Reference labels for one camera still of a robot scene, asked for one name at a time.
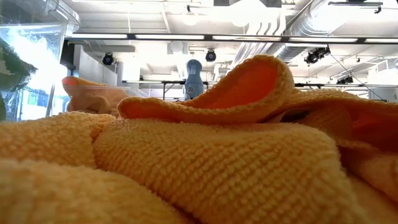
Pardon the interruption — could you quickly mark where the white globe ceiling lamp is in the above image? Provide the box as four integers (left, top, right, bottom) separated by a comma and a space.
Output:
182, 4, 200, 26

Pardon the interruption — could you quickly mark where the overhead black light bar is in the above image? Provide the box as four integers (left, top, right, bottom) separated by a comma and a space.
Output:
67, 30, 398, 45

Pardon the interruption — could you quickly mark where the silver ventilation duct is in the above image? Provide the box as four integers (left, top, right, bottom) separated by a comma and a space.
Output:
233, 0, 352, 65

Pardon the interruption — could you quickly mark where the black ceiling track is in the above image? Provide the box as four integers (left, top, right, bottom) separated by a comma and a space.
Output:
328, 1, 383, 15

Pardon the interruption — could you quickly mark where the orange microfiber towel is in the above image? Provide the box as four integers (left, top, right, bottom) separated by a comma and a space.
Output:
61, 76, 131, 118
0, 55, 398, 224

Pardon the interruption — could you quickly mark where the pale blue plastic bottle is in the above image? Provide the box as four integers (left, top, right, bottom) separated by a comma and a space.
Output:
184, 58, 205, 101

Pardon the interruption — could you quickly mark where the green microfiber towel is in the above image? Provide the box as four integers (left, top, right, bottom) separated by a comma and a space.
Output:
0, 39, 38, 122

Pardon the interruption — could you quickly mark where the clear plastic bin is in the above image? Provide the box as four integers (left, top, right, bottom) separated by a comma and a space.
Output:
0, 0, 81, 123
62, 83, 150, 116

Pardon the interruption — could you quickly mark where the black ceiling spotlight cluster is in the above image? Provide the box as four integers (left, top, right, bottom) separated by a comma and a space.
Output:
303, 45, 331, 65

